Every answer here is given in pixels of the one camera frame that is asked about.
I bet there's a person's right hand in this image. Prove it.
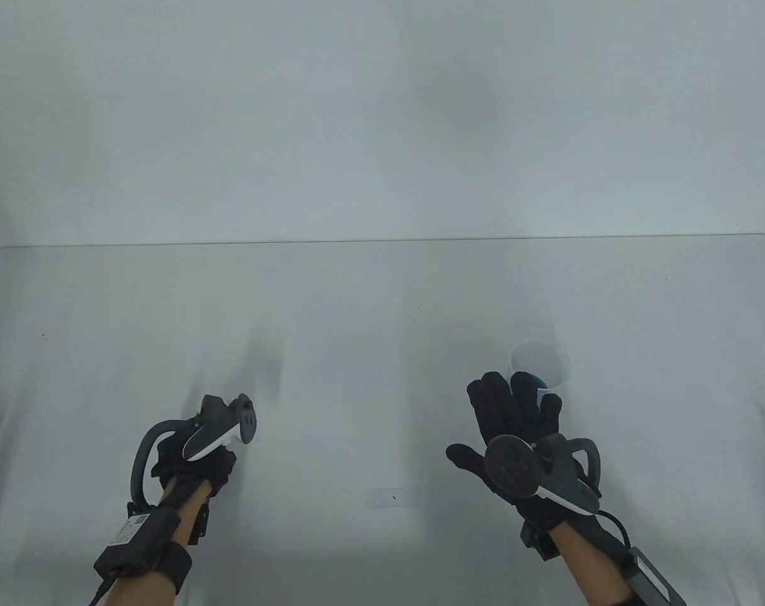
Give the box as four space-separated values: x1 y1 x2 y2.
446 371 624 556

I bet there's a person's left hand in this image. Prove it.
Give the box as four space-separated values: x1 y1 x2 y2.
152 436 238 506

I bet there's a person's right forearm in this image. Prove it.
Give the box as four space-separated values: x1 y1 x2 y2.
550 524 636 606

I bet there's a dark grey hand controller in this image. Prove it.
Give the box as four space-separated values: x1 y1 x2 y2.
130 395 257 506
485 432 604 515

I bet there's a black labelled module box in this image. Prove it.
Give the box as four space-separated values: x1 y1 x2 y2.
94 507 182 578
622 546 686 606

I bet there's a black forearm strap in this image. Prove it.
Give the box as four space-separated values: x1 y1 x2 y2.
130 542 194 594

